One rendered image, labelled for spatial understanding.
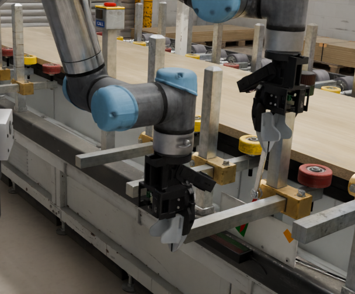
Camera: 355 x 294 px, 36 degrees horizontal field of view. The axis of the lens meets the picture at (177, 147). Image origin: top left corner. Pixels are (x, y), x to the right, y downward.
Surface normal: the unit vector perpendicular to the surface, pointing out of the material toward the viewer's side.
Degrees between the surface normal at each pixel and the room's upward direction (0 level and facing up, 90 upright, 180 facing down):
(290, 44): 91
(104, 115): 90
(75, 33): 98
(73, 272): 0
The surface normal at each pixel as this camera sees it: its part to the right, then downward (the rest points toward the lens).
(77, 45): 0.24, 0.44
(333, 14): -0.76, 0.16
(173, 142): -0.02, 0.30
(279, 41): -0.39, 0.26
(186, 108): 0.57, 0.33
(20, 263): 0.05, -0.95
